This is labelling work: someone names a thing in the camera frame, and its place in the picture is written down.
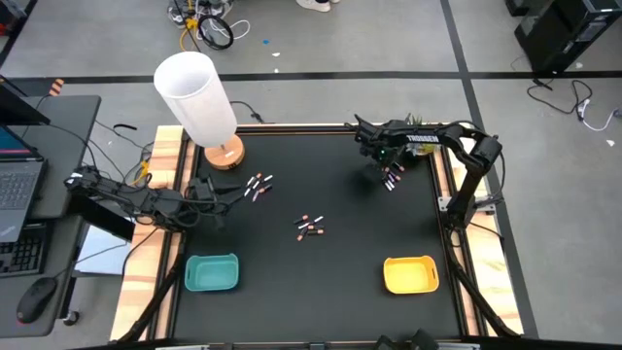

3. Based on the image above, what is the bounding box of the black desk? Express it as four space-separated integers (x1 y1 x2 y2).
0 94 102 339

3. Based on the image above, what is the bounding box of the black diagonal frame strut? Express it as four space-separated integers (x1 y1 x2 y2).
116 264 189 344
444 232 522 339

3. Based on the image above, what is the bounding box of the teal plastic bin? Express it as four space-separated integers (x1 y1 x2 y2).
184 252 241 294

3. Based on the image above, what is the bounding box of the black keyboard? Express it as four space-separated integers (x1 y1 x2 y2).
0 222 49 279

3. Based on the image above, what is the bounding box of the black lamp cable plug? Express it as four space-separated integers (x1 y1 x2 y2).
228 99 266 124

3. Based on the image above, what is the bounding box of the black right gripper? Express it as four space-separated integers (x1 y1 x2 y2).
353 114 393 172

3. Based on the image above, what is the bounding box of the white power cable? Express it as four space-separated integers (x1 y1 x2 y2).
575 98 622 132

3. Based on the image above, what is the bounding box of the yellow plastic bin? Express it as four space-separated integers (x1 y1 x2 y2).
382 255 441 296

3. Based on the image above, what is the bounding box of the yellow floor cable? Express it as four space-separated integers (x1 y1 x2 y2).
178 17 200 53

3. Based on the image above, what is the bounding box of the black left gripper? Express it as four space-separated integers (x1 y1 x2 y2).
187 180 248 218

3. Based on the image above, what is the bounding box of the black aluminium table frame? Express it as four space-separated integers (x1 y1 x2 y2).
145 122 490 350

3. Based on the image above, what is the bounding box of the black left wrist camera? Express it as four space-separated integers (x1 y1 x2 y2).
188 175 216 197

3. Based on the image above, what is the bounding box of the black monitor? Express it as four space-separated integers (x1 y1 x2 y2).
0 77 52 126

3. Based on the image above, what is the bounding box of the person's shoe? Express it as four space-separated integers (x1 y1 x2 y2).
167 3 189 28
295 0 332 14

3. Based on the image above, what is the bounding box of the black computer mouse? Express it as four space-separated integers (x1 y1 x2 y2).
16 276 58 325

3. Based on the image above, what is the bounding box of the black floor cable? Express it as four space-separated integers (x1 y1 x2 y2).
527 77 595 118

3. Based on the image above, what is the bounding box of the white shade wooden base lamp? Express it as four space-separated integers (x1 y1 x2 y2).
153 51 247 171

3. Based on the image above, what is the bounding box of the white floor cable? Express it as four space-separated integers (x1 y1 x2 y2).
196 17 252 43

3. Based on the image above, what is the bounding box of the black computer tower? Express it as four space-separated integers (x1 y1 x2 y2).
513 0 622 75

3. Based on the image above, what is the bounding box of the black laptop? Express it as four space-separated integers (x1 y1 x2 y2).
0 123 49 244

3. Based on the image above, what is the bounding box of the black cable coil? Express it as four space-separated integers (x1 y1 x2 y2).
196 13 235 52

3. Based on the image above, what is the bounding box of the black table mat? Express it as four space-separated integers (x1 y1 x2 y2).
172 131 463 341

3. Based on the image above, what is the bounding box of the white paper sheet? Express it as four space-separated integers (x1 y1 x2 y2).
75 224 136 277

